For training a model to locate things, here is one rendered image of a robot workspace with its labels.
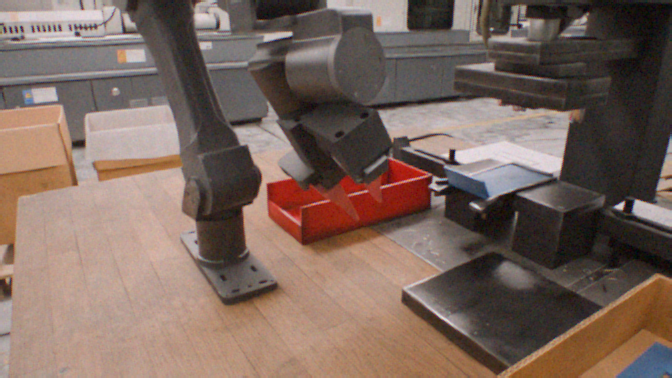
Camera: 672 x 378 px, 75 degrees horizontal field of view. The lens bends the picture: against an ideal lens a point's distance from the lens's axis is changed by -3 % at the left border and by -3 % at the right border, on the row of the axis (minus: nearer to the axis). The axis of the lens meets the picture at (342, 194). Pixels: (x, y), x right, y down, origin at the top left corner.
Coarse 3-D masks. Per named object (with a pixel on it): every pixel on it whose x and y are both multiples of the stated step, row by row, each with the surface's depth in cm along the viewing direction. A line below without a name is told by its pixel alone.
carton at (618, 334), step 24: (648, 288) 44; (600, 312) 39; (624, 312) 42; (648, 312) 46; (576, 336) 38; (600, 336) 41; (624, 336) 45; (648, 336) 46; (528, 360) 34; (552, 360) 36; (576, 360) 39; (600, 360) 43; (624, 360) 43
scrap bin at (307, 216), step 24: (408, 168) 80; (288, 192) 75; (312, 192) 78; (360, 192) 68; (384, 192) 71; (408, 192) 74; (288, 216) 68; (312, 216) 65; (336, 216) 67; (360, 216) 70; (384, 216) 73; (312, 240) 66
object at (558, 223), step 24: (456, 216) 72; (480, 216) 69; (504, 216) 73; (528, 216) 60; (552, 216) 57; (576, 216) 58; (528, 240) 61; (552, 240) 58; (576, 240) 60; (552, 264) 59
